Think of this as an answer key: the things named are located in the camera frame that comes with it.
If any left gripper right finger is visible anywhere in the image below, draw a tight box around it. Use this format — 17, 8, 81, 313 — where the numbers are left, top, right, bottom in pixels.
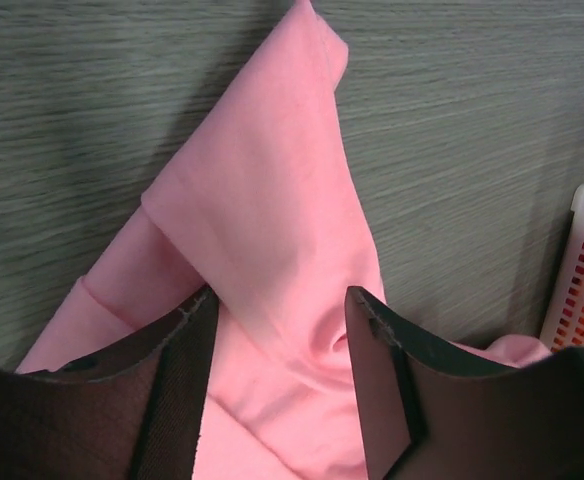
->
345, 287, 584, 479

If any pink t shirt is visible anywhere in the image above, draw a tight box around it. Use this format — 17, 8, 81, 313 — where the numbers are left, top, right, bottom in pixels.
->
15, 0, 556, 480

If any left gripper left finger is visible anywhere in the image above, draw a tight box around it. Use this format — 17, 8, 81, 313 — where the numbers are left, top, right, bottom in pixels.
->
0, 287, 219, 479

